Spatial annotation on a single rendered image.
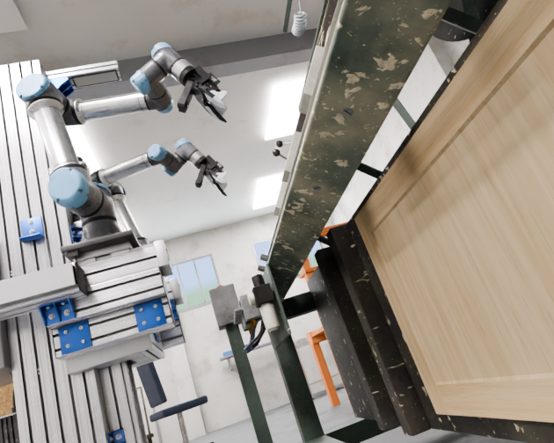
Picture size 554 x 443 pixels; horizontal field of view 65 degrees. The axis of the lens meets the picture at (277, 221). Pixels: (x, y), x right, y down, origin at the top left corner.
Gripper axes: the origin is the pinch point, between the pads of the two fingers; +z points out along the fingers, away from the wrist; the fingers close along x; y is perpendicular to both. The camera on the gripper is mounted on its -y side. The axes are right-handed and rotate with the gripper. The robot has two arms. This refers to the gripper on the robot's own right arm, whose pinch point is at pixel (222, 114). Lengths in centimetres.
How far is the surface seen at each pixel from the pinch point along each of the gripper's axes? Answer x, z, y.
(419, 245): -38, 73, -10
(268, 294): 16, 53, -29
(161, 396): 375, 17, -103
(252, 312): 31, 52, -35
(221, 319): 78, 40, -39
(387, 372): 2, 93, -25
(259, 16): 212, -176, 220
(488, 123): -72, 66, -7
